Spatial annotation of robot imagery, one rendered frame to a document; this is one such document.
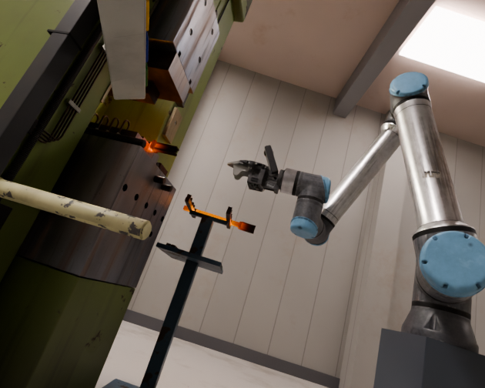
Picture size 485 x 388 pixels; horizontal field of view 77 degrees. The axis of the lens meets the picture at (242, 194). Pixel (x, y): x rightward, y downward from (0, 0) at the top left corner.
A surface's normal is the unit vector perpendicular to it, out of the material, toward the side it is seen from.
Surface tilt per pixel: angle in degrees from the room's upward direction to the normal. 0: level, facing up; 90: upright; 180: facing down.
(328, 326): 90
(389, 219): 90
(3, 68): 90
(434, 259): 95
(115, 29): 150
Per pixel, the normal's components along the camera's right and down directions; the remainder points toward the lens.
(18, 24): -0.11, -0.37
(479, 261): -0.40, -0.35
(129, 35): 0.20, 0.96
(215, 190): 0.10, -0.31
